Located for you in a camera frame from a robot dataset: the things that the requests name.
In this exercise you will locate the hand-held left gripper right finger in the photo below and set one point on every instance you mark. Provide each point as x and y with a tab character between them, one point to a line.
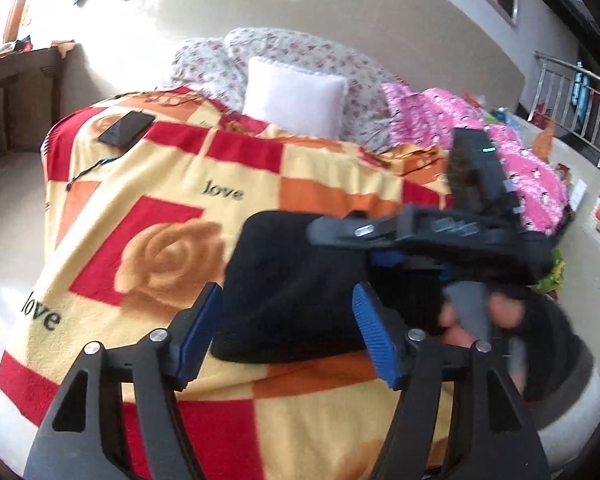
375	335

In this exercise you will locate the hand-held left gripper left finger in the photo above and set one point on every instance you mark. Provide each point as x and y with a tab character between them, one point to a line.
197	340

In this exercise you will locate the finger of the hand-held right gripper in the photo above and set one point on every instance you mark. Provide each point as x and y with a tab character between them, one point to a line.
387	258
355	230

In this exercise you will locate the black pants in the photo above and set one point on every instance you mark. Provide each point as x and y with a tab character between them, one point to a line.
290	300

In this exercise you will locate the person's right forearm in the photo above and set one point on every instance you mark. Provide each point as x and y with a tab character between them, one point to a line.
565	360

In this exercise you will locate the person's right hand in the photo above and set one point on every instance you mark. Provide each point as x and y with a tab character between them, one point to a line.
507	310

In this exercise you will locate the green packet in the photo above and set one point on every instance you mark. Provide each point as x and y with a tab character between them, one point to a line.
552	272

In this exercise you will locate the colourful packets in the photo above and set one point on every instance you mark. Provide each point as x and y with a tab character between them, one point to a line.
570	182

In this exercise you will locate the pink penguin print quilt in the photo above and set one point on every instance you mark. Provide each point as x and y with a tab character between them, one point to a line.
430	110

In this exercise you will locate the white pillow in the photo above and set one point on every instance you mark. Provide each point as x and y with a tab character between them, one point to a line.
295	95

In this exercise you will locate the red orange printed blanket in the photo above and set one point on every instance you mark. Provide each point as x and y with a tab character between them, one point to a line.
145	185

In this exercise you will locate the floral patterned pillows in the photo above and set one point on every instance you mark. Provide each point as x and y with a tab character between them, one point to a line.
300	47

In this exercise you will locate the metal railing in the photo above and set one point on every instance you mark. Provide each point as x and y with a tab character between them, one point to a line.
555	61

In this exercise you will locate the black smartphone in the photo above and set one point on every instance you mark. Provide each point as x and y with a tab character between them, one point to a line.
125	130

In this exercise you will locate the cardboard box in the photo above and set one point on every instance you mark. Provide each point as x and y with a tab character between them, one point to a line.
65	47

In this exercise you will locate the dark wooden desk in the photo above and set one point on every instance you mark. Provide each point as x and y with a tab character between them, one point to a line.
25	67

